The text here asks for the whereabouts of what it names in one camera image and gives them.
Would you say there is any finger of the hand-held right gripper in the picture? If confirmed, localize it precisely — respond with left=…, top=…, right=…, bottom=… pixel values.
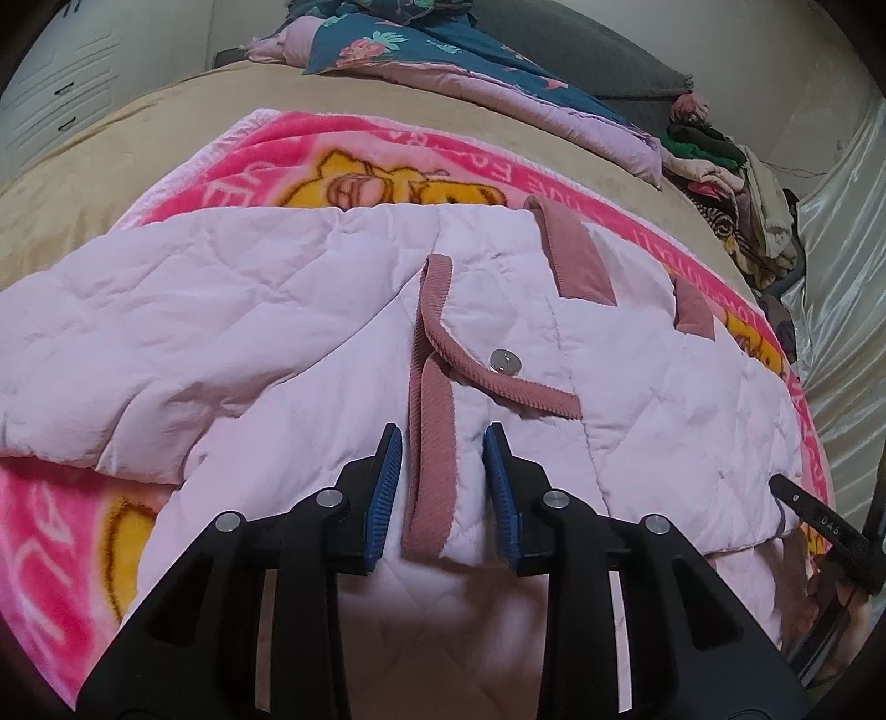
left=770, top=474, right=869, bottom=579

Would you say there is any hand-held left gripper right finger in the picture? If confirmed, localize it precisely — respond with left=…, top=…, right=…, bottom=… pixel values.
left=482, top=422, right=811, bottom=720

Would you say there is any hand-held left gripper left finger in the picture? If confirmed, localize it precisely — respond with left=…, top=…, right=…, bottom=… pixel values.
left=76, top=422, right=406, bottom=720

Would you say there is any pink quilted jacket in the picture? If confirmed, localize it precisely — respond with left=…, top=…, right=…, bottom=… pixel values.
left=0, top=196, right=804, bottom=720

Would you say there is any pile of clothes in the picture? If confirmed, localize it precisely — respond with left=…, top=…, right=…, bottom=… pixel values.
left=657, top=93, right=804, bottom=292

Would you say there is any person's right hand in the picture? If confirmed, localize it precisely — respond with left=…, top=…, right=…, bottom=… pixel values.
left=805, top=550, right=872, bottom=628

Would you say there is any white satin curtain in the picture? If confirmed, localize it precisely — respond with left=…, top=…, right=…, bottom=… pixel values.
left=779, top=90, right=886, bottom=513

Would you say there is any pink printed blanket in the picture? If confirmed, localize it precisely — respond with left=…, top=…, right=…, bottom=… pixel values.
left=0, top=107, right=835, bottom=707

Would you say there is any beige bed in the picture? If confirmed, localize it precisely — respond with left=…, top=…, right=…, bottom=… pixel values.
left=0, top=59, right=763, bottom=306

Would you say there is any blue floral quilt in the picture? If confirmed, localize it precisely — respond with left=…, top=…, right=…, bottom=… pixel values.
left=239, top=0, right=666, bottom=188

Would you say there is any white wardrobe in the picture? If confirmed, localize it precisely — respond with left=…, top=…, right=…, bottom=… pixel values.
left=0, top=0, right=215, bottom=181

